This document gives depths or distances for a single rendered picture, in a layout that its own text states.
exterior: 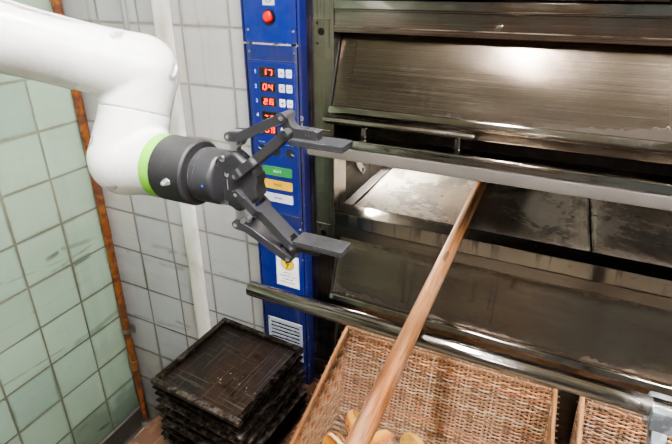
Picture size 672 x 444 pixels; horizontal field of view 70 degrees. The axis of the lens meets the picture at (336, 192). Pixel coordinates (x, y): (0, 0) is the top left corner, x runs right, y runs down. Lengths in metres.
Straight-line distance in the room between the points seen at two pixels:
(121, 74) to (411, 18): 0.61
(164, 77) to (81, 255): 1.21
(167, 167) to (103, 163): 0.11
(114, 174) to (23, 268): 1.06
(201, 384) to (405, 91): 0.87
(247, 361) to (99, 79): 0.89
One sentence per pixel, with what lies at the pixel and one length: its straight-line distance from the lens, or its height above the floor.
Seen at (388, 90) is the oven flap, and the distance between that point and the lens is 1.11.
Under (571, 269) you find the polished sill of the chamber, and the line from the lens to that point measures 1.18.
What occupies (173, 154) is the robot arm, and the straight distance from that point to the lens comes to 0.67.
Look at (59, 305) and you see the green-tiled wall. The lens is 1.88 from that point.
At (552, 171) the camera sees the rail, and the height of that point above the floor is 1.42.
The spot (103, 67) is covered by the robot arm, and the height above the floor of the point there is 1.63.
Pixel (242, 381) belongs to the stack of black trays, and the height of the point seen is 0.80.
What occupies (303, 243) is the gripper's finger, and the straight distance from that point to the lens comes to 0.62.
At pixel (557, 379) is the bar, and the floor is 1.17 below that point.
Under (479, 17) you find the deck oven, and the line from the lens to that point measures 1.05.
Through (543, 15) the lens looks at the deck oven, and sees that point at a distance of 1.04.
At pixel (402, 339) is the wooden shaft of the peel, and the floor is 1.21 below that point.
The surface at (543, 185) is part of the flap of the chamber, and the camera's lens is 0.94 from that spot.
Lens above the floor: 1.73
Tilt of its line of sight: 23 degrees down
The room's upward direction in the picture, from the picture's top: straight up
